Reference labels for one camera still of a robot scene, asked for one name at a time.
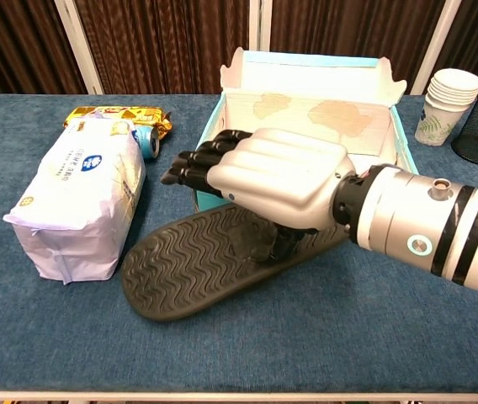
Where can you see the white tissue pack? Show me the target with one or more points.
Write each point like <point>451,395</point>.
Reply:
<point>79,198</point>

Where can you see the blue drink can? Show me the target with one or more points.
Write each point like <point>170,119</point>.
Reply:
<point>148,143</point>

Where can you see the light blue cardboard box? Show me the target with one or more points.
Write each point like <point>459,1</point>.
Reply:
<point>306,109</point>

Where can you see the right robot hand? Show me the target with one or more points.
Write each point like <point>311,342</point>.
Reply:
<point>281,172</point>

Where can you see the yellow snack packet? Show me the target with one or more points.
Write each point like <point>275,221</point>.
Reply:
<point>138,115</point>

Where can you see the white partition post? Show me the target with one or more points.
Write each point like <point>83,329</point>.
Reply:
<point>434,46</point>
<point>79,46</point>
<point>261,25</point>

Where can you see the black rubber slipper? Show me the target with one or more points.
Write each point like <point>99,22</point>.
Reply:
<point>180,269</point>

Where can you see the dark blue table mat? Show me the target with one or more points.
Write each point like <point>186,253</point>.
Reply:
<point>264,349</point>

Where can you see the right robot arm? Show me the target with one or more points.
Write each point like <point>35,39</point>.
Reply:
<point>424,219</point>

